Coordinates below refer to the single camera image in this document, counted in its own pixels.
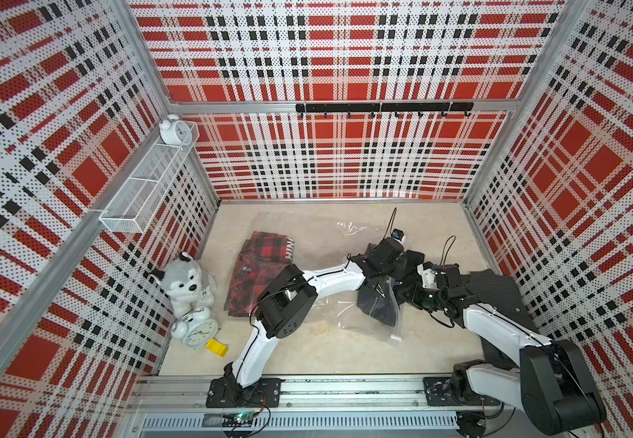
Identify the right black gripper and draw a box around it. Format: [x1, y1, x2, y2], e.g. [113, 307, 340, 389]
[397, 281, 446, 314]

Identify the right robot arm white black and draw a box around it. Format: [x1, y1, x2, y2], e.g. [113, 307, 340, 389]
[410, 263, 607, 435]

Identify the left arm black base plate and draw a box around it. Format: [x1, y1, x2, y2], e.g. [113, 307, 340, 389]
[205, 377, 283, 408]

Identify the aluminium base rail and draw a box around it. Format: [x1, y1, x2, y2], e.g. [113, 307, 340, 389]
[119, 374, 540, 437]

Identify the black wall hook rail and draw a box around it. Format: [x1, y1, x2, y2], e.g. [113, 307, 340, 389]
[296, 101, 474, 115]

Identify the yellow small block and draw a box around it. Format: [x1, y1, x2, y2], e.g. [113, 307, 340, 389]
[205, 339, 228, 358]

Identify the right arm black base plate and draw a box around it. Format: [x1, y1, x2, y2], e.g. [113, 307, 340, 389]
[423, 375, 502, 407]

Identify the white wire mesh shelf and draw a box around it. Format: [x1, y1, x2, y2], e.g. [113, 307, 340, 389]
[99, 120, 199, 234]

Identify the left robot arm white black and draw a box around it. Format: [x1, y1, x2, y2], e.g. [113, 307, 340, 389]
[224, 230, 406, 392]

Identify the green circuit board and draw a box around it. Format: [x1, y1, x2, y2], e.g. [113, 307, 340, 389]
[202, 412, 254, 429]

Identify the white alarm clock on table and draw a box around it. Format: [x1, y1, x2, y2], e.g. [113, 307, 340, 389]
[171, 307, 220, 349]

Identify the white alarm clock on shelf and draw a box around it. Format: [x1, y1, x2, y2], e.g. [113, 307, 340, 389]
[159, 114, 192, 146]

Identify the red black plaid shirt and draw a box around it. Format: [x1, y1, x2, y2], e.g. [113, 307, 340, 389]
[224, 231, 294, 318]

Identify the grey white husky plush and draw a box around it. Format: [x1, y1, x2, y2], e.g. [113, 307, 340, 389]
[150, 252, 216, 319]

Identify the clear plastic vacuum bag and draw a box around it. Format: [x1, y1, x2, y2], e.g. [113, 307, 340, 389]
[222, 210, 449, 346]

